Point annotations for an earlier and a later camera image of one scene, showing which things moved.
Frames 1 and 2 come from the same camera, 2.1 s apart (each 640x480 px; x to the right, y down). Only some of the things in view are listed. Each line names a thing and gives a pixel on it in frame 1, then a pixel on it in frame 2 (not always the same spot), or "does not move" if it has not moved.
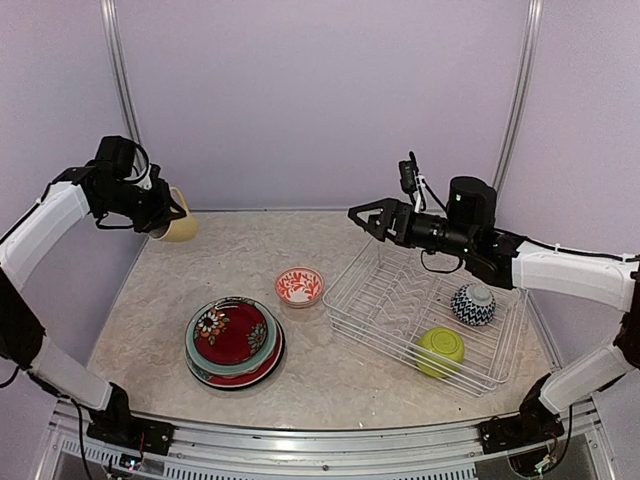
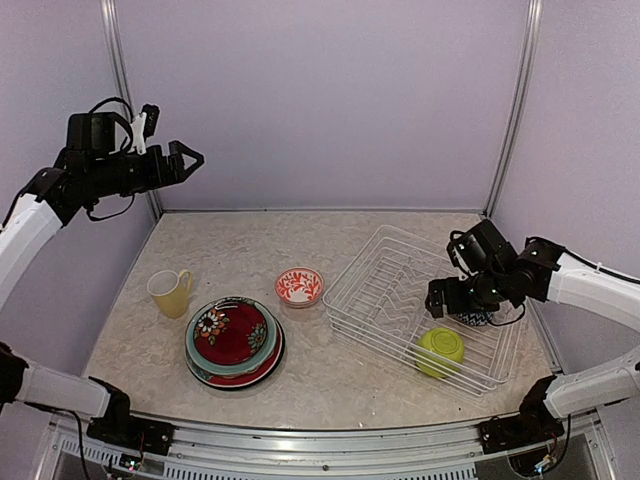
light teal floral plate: x=248 y=377 → x=253 y=366
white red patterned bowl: x=299 y=286 does not move
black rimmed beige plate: x=266 y=380 does not move
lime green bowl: x=440 y=352 does not move
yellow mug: x=185 y=228 → x=170 y=291
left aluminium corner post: x=119 y=55 does not move
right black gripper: x=391 y=210 → x=436 y=294
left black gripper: x=163 y=211 → x=172 y=171
